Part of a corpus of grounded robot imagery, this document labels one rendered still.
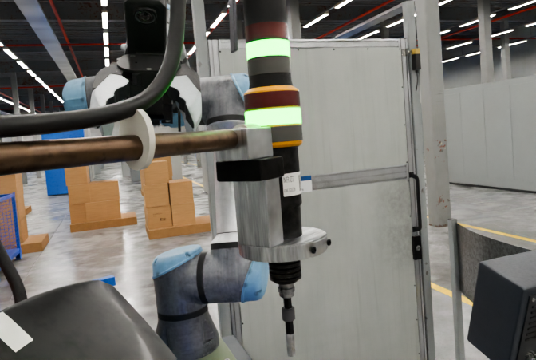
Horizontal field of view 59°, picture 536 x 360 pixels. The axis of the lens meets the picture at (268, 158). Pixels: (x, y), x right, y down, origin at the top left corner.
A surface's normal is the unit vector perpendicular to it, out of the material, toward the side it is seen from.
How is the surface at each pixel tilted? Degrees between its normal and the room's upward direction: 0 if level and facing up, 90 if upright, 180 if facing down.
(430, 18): 90
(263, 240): 90
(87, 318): 37
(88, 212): 90
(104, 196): 90
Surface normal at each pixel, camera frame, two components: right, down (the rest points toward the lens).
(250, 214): -0.57, 0.09
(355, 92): 0.34, 0.02
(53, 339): 0.52, -0.80
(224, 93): -0.17, -0.20
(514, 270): 0.01, -0.96
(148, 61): 0.10, -0.83
